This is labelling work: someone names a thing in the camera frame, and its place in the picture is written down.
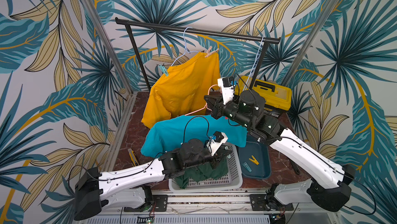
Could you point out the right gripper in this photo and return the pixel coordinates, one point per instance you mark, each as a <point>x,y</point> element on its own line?
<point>215,106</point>

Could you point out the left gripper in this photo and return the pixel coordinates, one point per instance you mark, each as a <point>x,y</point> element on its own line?
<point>218,155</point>

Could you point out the pink wire hanger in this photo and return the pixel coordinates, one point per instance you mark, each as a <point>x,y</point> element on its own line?
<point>205,106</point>

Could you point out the turquoise clothespin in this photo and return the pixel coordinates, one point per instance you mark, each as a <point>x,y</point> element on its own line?
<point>247,167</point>

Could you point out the yellow clothespin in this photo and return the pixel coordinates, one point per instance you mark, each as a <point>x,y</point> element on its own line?
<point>254,160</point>

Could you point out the dark green t-shirt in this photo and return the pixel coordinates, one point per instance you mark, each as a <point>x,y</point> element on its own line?
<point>201,173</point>

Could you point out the white blue wire hanger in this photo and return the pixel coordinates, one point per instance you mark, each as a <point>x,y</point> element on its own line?
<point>256,59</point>

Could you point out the teal blue t-shirt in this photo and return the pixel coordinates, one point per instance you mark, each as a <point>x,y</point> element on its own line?
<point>168,135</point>

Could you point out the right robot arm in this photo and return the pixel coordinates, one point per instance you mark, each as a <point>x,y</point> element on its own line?
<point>328,186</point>

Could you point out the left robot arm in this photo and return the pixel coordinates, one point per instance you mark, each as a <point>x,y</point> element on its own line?
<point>96,190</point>

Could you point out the white plastic basket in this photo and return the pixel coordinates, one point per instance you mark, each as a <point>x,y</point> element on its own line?
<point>232,180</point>

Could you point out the yellow t-shirt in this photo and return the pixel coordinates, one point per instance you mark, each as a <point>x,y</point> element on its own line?
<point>183,90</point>

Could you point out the dark teal tray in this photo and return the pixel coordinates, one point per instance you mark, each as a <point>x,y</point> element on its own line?
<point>260,152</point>

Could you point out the beige clothespin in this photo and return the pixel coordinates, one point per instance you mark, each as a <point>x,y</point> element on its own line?
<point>210,51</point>

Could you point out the mint clothespin far left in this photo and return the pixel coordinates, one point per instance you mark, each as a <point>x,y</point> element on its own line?
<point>163,69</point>

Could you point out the yellow black toolbox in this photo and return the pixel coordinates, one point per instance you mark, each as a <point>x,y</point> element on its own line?
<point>277,98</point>

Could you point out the red pipe wrench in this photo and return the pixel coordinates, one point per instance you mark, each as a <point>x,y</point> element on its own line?
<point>295,168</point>

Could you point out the yellow utility knife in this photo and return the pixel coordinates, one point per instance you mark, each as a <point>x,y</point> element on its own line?
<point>133,157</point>

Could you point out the black clothes rack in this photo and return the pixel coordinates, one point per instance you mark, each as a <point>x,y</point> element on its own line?
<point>159,27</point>

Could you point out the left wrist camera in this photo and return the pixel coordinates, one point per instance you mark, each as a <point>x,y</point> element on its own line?
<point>216,141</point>

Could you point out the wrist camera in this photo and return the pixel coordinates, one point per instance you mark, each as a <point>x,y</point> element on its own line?
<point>216,141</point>
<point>227,85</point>

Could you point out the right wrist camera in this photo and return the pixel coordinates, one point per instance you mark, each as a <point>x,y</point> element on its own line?
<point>227,85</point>

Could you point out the light blue wire hanger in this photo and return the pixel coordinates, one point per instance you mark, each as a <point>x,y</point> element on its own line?
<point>186,50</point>

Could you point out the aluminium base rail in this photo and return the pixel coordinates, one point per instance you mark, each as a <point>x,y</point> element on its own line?
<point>226,207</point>

